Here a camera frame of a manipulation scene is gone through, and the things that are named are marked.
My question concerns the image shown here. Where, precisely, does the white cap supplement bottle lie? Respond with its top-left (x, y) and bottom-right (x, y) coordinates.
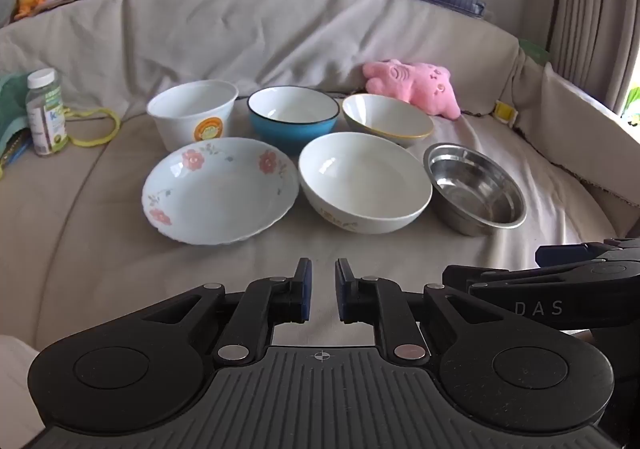
top-left (26, 69), bottom-right (70, 157)

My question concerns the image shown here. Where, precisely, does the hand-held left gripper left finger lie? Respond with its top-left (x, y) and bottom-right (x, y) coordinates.
top-left (141, 258), bottom-right (313, 364)

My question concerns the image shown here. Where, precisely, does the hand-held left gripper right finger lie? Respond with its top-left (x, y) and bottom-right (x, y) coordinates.
top-left (335, 258), bottom-right (506, 364)

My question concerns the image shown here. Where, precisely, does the yellow cord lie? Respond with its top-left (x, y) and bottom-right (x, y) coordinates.
top-left (62, 108), bottom-right (122, 148)

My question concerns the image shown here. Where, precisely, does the floral white plate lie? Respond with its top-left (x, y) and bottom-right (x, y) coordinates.
top-left (141, 137), bottom-right (299, 246)

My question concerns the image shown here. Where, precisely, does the white plastic cup orange sticker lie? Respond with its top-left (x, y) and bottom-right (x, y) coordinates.
top-left (146, 80), bottom-right (240, 153)

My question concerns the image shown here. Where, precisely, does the stainless steel bowl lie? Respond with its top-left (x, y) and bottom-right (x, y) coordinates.
top-left (423, 143), bottom-right (528, 237)

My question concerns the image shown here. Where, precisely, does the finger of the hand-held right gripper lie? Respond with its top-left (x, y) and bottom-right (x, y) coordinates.
top-left (442, 265), bottom-right (593, 300)
top-left (535, 238), bottom-right (640, 272)

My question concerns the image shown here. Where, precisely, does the large white bowl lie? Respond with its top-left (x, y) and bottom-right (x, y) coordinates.
top-left (298, 131), bottom-right (433, 235)

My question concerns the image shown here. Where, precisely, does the white bowl gold rim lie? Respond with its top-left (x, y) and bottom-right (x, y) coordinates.
top-left (341, 94), bottom-right (435, 148)

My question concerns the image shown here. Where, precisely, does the yellow fabric tag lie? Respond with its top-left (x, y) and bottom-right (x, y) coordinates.
top-left (494, 100), bottom-right (516, 128)

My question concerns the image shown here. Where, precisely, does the green fabric bag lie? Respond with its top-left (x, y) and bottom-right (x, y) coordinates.
top-left (0, 73), bottom-right (37, 180)

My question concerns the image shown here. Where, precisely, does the beige covered sofa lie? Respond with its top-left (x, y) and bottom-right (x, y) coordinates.
top-left (0, 0), bottom-right (640, 360)

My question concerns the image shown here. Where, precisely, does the pink plush toy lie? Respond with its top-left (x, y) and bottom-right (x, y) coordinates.
top-left (362, 59), bottom-right (462, 120)

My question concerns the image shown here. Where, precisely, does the beige curtain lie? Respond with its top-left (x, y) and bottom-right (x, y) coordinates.
top-left (547, 0), bottom-right (640, 116)

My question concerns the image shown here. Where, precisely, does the blue bowl black rim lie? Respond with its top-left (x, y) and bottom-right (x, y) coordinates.
top-left (247, 86), bottom-right (341, 154)

